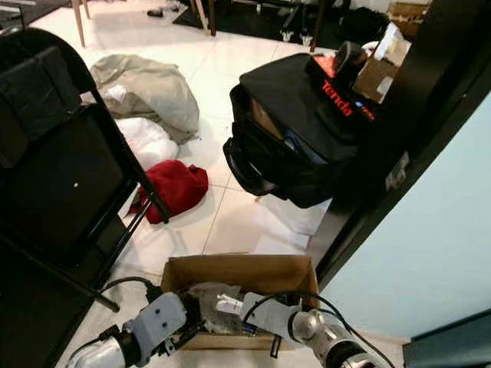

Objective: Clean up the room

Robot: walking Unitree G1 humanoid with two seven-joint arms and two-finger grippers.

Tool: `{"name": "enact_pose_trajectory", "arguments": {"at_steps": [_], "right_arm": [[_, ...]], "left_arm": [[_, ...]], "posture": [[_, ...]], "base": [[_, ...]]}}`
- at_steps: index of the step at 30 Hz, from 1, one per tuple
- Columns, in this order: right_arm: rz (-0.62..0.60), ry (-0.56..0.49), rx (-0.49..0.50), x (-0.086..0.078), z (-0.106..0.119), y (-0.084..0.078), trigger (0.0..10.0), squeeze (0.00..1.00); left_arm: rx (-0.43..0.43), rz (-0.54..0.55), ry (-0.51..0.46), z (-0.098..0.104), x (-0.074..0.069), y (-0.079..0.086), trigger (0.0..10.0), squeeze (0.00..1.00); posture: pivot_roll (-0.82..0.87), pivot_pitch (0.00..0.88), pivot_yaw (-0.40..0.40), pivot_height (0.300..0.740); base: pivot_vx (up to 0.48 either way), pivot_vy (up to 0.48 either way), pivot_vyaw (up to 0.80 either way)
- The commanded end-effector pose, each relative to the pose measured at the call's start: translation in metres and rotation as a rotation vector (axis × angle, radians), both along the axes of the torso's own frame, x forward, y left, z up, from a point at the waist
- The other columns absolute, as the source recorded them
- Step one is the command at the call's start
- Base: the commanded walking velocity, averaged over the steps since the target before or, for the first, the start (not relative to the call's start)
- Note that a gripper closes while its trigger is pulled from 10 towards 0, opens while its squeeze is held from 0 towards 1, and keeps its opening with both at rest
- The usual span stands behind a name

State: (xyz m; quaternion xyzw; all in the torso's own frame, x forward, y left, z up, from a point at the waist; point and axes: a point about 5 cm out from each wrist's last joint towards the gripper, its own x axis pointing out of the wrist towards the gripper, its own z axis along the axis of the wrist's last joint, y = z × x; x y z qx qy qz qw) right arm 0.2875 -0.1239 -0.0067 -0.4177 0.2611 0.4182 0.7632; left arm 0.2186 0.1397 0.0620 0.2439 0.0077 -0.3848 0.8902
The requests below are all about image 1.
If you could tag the white trash piece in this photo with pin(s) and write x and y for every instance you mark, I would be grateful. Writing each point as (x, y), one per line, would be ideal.
(229, 304)

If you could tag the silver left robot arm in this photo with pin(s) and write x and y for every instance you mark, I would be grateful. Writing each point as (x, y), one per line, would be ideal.
(103, 356)

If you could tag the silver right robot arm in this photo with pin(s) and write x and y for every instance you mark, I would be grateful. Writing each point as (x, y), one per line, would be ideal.
(322, 330)

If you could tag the brown cardboard trash box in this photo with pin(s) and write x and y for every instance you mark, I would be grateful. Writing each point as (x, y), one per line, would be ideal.
(238, 270)

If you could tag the red cloth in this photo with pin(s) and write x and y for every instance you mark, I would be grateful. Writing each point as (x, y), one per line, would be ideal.
(176, 188)

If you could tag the black door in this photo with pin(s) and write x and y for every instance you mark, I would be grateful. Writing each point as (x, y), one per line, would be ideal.
(31, 330)

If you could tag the black folding chair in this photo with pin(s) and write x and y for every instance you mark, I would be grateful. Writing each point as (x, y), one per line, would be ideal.
(61, 184)

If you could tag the white cloth bundle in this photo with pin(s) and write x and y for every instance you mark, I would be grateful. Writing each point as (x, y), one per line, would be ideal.
(146, 142)

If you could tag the metal door strike plate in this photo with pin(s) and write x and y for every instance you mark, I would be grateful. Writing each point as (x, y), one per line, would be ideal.
(399, 172)

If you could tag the grey beige garment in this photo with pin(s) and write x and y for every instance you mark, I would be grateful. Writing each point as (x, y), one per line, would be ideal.
(146, 88)

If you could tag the black box with red lettering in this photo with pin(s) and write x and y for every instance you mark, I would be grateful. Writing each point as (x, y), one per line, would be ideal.
(334, 93)

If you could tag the brown carton with white label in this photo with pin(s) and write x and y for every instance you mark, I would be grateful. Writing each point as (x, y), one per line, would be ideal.
(372, 77)

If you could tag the black round device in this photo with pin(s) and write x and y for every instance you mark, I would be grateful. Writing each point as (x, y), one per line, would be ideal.
(350, 60)

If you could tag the white paper bag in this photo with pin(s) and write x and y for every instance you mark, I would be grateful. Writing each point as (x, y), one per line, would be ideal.
(391, 46)

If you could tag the small open cardboard box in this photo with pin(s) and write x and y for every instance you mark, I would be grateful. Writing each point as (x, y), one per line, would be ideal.
(408, 15)

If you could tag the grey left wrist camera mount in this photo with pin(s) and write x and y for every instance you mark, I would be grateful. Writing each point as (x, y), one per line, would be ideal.
(157, 322)

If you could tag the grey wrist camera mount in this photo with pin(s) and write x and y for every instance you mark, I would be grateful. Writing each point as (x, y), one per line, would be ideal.
(268, 314)
(157, 322)

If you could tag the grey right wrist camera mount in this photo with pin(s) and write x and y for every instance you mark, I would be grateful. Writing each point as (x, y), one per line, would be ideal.
(268, 314)

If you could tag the black door frame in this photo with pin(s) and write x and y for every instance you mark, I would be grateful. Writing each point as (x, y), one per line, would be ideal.
(445, 61)

